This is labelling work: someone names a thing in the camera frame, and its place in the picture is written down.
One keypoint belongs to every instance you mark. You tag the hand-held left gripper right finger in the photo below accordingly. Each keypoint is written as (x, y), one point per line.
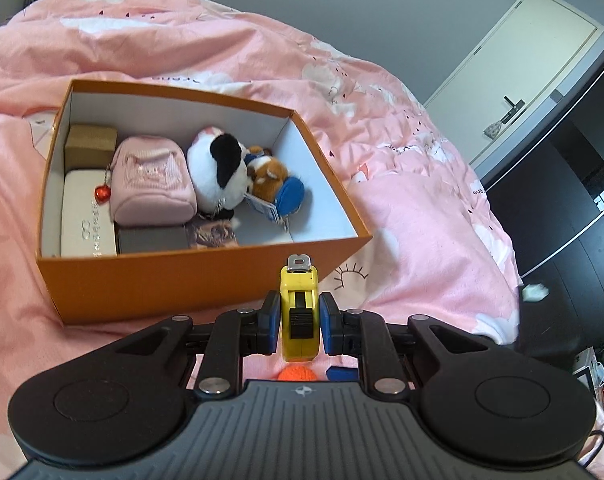
(328, 327)

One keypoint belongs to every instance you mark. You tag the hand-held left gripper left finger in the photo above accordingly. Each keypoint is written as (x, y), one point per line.
(268, 327)

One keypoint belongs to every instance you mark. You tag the yellow tape measure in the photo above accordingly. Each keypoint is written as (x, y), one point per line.
(299, 310)

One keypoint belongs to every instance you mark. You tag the orange cardboard box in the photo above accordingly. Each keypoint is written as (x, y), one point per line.
(181, 280)

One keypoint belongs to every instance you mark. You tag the dark photo card box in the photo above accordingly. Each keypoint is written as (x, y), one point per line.
(212, 232)

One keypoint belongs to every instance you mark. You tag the grey box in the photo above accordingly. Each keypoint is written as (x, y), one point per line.
(151, 240)

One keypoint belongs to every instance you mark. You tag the small blue object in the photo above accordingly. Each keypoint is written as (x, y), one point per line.
(342, 374)

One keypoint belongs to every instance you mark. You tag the orange knitted ball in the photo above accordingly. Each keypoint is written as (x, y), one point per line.
(297, 374)

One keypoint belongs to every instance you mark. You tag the brown plush with blue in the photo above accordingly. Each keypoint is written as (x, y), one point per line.
(269, 175)

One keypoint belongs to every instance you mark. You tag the pink printed blanket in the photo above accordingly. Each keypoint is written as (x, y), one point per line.
(407, 185)

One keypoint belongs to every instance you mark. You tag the white and black plush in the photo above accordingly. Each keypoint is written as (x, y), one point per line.
(211, 170)

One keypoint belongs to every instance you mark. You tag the pink backpack pouch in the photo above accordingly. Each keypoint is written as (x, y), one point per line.
(151, 180)

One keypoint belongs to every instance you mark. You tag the long white box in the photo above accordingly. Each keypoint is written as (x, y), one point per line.
(86, 215)

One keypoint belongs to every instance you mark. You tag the red heart charm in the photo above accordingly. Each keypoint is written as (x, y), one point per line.
(102, 193)

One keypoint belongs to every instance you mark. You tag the black cabinet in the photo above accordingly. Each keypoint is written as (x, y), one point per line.
(547, 200)

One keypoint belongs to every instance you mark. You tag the brown cardboard box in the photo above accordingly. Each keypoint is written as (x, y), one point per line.
(89, 145)

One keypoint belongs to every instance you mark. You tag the small grey hanging pouch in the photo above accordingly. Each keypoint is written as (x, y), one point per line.
(493, 129)

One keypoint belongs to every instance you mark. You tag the pile of floor clutter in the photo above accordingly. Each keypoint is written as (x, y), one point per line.
(597, 375)

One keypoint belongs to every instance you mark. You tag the cream door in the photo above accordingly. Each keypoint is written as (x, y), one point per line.
(542, 60)

